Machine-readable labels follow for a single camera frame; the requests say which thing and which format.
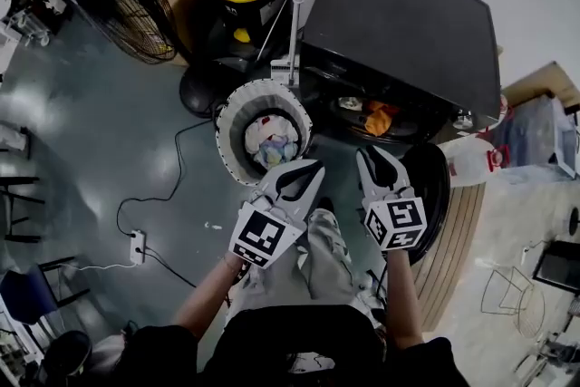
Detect pile of white and blue clothes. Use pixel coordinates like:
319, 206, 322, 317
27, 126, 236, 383
244, 114, 301, 172

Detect person's left forearm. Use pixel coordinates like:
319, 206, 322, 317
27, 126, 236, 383
173, 251, 248, 340

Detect black washing machine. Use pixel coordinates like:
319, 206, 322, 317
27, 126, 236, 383
296, 0, 503, 146

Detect person's right forearm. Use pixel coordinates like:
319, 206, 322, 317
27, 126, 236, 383
384, 247, 427, 350

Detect blue chair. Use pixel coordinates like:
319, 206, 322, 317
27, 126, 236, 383
0, 256, 92, 326

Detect short black cable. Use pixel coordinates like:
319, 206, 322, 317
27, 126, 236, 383
143, 245, 198, 289

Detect white pole stand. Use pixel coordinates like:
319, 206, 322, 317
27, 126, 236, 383
270, 0, 322, 86

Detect person's grey trousers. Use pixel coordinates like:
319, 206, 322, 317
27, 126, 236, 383
225, 207, 387, 330

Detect black round stand base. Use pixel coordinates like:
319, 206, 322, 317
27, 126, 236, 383
179, 63, 219, 120

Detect clear plastic wrapped bundle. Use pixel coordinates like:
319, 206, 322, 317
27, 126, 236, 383
493, 93, 580, 180

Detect black flat screen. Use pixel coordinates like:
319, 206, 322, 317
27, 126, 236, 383
531, 239, 580, 296

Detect black stool frame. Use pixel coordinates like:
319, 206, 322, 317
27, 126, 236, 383
0, 175, 46, 244

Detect wooden slatted board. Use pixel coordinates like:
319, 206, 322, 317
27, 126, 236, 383
410, 182, 487, 332

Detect white power strip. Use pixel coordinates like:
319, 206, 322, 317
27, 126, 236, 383
129, 229, 148, 266

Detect orange clothes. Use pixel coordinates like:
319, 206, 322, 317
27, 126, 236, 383
363, 101, 401, 137

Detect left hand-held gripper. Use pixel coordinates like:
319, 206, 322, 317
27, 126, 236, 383
227, 159, 327, 271

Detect black round machine door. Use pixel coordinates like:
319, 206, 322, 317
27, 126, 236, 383
401, 142, 452, 266

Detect white fabric laundry basket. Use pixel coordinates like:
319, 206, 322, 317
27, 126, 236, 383
213, 79, 314, 188

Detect light wooden board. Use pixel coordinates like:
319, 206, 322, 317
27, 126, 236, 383
499, 60, 580, 110

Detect person's black shirt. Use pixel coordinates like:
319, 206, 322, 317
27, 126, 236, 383
108, 305, 470, 387

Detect clear plastic bag, red handles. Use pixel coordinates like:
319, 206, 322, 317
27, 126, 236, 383
444, 129, 516, 188

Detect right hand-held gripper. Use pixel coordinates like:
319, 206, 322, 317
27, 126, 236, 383
355, 144, 429, 252

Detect long black cable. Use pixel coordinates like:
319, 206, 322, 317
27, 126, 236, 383
116, 117, 218, 237

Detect thin white cable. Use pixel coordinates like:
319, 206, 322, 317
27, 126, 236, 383
57, 261, 137, 272

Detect black floor fan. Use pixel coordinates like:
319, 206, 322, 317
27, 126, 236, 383
67, 0, 180, 66

